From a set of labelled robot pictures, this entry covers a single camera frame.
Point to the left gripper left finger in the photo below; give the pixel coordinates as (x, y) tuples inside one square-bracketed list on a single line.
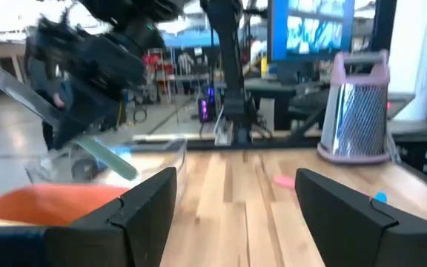
[(139, 222)]

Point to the lit computer tower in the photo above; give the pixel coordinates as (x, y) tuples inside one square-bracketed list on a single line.
[(204, 109)]

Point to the pink spatula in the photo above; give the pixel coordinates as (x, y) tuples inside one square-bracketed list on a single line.
[(284, 181)]

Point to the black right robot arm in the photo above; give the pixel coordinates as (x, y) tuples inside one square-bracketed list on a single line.
[(230, 55)]

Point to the blue screen monitor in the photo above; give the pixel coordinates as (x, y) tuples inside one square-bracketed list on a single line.
[(310, 33)]

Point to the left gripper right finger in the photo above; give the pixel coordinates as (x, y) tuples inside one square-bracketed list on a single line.
[(339, 222)]

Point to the orange plastic bin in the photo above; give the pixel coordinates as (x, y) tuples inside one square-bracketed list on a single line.
[(50, 204)]

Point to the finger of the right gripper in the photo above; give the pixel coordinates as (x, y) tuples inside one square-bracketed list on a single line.
[(70, 124)]

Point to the clear plastic bin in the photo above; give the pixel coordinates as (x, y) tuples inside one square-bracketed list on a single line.
[(161, 163)]

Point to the teal spatula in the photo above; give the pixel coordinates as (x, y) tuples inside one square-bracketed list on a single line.
[(381, 197)]

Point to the pink box grater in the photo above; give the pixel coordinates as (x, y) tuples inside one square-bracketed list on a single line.
[(358, 118)]

